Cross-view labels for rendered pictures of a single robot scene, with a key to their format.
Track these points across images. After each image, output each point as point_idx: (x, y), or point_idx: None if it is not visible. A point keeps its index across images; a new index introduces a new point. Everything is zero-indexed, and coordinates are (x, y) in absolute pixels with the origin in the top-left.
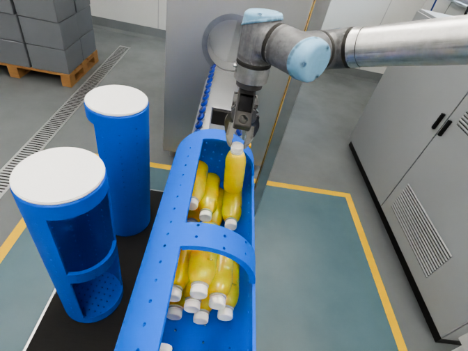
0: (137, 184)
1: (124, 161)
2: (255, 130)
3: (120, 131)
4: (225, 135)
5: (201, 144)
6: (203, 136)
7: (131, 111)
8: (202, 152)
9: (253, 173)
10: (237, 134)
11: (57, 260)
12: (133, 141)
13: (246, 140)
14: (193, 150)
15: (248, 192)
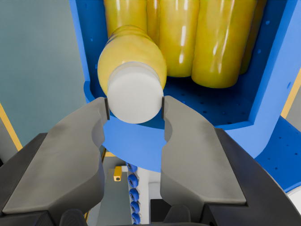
0: None
1: None
2: (5, 176)
3: (299, 159)
4: (208, 120)
5: (262, 97)
6: (248, 135)
7: (300, 191)
8: (210, 117)
9: (86, 84)
10: (135, 190)
11: None
12: (269, 151)
13: (92, 115)
14: (289, 69)
15: (94, 45)
